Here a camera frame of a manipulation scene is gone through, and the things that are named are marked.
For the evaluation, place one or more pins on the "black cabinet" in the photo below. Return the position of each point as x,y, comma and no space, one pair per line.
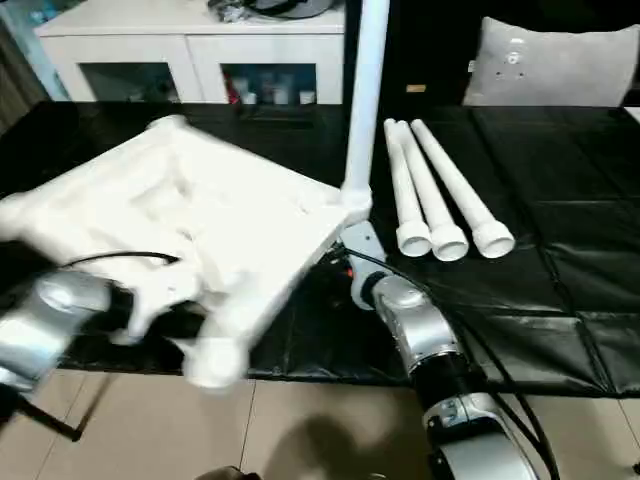
430,50

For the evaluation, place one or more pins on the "white cabinet with glass doors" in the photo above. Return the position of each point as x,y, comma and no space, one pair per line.
150,45

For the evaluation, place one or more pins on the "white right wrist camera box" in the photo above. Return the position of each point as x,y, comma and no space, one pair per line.
362,240

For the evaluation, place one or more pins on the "white plastic table top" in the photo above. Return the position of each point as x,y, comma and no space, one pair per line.
200,220

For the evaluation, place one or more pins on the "grey curtain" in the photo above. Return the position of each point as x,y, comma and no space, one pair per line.
15,70

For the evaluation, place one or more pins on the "black metal bench leg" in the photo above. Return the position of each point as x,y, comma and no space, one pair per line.
40,415

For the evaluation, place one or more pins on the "small yellow label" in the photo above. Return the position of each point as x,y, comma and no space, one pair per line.
415,88

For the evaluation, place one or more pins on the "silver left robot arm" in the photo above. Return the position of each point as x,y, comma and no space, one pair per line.
50,320

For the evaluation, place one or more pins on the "grey cushion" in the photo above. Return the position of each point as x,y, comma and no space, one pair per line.
560,65

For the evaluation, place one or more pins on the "black work mat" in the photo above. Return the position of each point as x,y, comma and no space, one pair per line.
560,280

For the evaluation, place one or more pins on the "dark gear on cabinet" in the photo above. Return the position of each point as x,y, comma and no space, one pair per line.
270,8

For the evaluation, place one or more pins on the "white plastic table leg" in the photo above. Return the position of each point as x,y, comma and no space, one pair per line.
405,190
365,100
430,195
460,190

